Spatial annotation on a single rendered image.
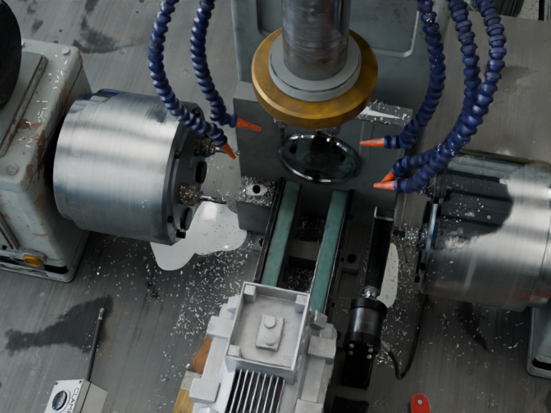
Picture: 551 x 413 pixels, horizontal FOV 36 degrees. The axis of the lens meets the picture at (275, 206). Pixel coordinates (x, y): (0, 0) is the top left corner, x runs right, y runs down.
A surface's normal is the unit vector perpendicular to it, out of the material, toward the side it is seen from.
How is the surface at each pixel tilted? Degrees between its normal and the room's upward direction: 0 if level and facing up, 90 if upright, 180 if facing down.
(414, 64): 90
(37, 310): 0
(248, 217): 90
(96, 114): 5
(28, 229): 90
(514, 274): 62
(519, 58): 0
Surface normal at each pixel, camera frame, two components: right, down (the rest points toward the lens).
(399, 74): -0.22, 0.84
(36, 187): 0.98, 0.18
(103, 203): -0.21, 0.56
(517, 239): -0.15, 0.08
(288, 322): -0.03, -0.51
